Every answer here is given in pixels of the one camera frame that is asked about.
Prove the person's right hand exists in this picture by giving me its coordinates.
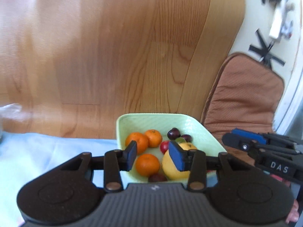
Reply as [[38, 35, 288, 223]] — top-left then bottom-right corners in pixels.
[[270, 174, 299, 224]]

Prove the dark plum right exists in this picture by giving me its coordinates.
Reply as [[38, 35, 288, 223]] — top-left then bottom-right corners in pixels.
[[181, 134, 193, 142]]

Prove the dark plum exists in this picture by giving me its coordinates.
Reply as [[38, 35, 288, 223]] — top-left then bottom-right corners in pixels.
[[167, 128, 181, 140], [181, 134, 193, 142], [148, 173, 167, 183]]

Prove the yellow lemon in bowl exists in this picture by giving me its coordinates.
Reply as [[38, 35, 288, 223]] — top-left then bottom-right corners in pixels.
[[162, 142, 198, 180]]

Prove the orange tangerine front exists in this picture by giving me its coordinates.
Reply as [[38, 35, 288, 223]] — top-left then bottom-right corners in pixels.
[[135, 154, 161, 177]]

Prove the orange tangerine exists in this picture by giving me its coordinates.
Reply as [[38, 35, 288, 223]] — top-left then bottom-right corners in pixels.
[[125, 132, 149, 155], [135, 154, 161, 177], [144, 129, 162, 148]]

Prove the orange tangerine left back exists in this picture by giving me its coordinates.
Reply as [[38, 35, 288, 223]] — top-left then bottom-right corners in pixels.
[[125, 132, 149, 155]]

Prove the dark plum back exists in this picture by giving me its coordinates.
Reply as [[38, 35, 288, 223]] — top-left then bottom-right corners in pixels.
[[167, 128, 181, 140]]

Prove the red cherry tomato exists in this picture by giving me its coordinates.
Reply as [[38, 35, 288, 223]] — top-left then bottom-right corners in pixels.
[[160, 140, 169, 154]]

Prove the light green rectangular bowl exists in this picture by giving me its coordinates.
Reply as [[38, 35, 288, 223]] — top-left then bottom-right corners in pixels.
[[116, 113, 228, 185]]

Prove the dark plum front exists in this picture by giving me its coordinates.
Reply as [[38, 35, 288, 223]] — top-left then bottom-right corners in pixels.
[[148, 173, 167, 183]]

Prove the brown seat cushion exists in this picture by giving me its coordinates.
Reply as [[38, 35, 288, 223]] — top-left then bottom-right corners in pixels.
[[200, 53, 284, 154]]

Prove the orange tangerine back middle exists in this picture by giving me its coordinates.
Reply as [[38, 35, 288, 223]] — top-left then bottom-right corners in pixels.
[[144, 129, 162, 148]]

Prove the cartoon pig bed sheet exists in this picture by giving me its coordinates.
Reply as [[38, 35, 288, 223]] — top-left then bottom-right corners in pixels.
[[1, 132, 118, 226]]

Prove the white power strip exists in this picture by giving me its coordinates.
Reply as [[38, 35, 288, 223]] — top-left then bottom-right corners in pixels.
[[269, 0, 295, 42]]

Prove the wooden laminate board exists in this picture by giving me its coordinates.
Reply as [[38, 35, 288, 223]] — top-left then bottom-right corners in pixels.
[[1, 0, 245, 138]]

